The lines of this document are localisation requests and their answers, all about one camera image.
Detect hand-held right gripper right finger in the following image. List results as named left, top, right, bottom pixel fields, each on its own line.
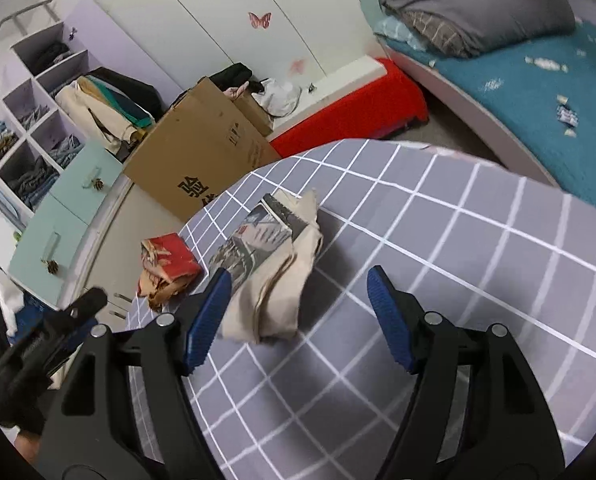
left=367, top=265, right=566, bottom=480

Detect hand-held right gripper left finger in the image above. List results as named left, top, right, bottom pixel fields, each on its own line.
left=38, top=267, right=233, bottom=480

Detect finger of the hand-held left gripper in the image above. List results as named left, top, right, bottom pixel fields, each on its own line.
left=25, top=287, right=109, bottom=346
left=33, top=317, right=99, bottom=378

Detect red printed brown paper bag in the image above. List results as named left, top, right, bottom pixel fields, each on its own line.
left=137, top=232, right=203, bottom=311

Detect printed canvas tote bag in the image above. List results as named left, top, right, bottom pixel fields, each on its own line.
left=208, top=187, right=325, bottom=345

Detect person's left forearm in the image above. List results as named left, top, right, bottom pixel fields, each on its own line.
left=14, top=432, right=43, bottom=463

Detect mint green drawer cabinet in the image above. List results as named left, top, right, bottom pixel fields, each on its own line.
left=8, top=140, right=139, bottom=311

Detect grey checked tablecloth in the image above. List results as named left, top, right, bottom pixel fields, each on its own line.
left=125, top=137, right=596, bottom=480

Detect beige cabinet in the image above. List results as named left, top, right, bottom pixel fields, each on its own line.
left=58, top=175, right=193, bottom=331

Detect folded clothes pile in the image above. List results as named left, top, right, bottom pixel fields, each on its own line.
left=3, top=157, right=61, bottom=208
left=48, top=135, right=85, bottom=168

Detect large cardboard box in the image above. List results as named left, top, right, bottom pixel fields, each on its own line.
left=123, top=76, right=283, bottom=223

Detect beige hanging jacket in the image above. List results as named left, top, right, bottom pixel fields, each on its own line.
left=55, top=76, right=144, bottom=153

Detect green hanging garment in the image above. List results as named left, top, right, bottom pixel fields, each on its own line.
left=95, top=80, right=156, bottom=128

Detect red mat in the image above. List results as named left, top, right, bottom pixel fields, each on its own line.
left=270, top=58, right=431, bottom=158

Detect black hanging garment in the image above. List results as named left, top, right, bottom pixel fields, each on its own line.
left=90, top=67, right=163, bottom=118

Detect white open shelf unit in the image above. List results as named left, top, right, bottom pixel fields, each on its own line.
left=0, top=0, right=109, bottom=221

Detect white crumpled cloth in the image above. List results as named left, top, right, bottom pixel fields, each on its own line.
left=250, top=78, right=303, bottom=117

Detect black clothing heap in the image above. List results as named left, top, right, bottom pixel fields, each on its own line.
left=210, top=62, right=253, bottom=92

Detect white step platform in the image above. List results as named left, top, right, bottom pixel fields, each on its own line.
left=268, top=55, right=393, bottom=141

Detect bed with teal cover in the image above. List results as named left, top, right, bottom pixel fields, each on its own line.
left=393, top=17, right=596, bottom=218

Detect light blue checked pillow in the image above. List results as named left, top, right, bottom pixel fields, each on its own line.
left=375, top=15, right=429, bottom=52

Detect plaid blanket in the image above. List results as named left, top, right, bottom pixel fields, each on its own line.
left=403, top=10, right=478, bottom=58

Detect white wardrobe doors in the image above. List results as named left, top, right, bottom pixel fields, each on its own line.
left=94, top=0, right=379, bottom=111

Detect grey quilt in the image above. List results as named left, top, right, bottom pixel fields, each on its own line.
left=380, top=0, right=577, bottom=58

